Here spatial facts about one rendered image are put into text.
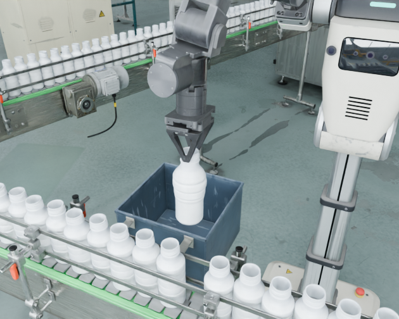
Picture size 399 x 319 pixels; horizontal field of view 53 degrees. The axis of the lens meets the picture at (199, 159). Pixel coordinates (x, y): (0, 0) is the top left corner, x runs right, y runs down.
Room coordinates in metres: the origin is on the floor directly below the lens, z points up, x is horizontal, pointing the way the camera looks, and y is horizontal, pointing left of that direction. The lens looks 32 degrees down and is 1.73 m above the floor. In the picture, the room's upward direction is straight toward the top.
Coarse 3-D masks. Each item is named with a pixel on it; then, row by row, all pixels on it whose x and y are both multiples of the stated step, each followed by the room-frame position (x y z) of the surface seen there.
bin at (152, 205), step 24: (168, 168) 1.24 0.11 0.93; (144, 192) 1.12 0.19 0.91; (168, 192) 1.24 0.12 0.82; (216, 192) 1.16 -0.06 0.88; (240, 192) 1.10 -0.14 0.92; (120, 216) 0.97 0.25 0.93; (144, 216) 1.10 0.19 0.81; (168, 216) 1.20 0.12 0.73; (216, 216) 1.16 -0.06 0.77; (240, 216) 1.12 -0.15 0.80; (192, 240) 0.86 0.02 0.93; (216, 240) 0.91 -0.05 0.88; (192, 264) 0.86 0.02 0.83
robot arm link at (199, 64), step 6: (192, 60) 0.67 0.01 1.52; (198, 60) 0.68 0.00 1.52; (204, 60) 0.69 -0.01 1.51; (198, 66) 0.68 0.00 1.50; (204, 66) 0.69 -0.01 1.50; (198, 72) 0.68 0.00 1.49; (204, 72) 0.69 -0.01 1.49; (198, 78) 0.68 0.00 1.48; (204, 78) 0.69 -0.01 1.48; (192, 84) 0.67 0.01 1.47; (198, 84) 0.68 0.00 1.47; (204, 84) 0.68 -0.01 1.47; (192, 90) 0.68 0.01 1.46
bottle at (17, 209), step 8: (16, 192) 0.79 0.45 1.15; (24, 192) 0.78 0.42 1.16; (16, 200) 0.76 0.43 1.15; (24, 200) 0.77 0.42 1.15; (8, 208) 0.77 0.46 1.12; (16, 208) 0.75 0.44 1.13; (24, 208) 0.76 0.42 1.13; (16, 216) 0.75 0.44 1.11; (16, 232) 0.75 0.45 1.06; (24, 240) 0.75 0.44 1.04; (24, 248) 0.75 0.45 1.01
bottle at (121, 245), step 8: (120, 224) 0.66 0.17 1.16; (112, 232) 0.63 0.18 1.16; (120, 232) 0.66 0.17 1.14; (128, 232) 0.64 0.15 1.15; (112, 240) 0.63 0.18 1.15; (120, 240) 0.63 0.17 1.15; (128, 240) 0.64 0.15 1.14; (112, 248) 0.62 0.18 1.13; (120, 248) 0.62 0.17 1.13; (128, 248) 0.63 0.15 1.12; (120, 256) 0.61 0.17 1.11; (128, 256) 0.62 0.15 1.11; (112, 264) 0.62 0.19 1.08; (120, 264) 0.61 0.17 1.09; (112, 272) 0.62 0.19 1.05; (120, 272) 0.61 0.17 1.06; (128, 272) 0.62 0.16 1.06; (128, 280) 0.62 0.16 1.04; (120, 288) 0.61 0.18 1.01; (128, 288) 0.62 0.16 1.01
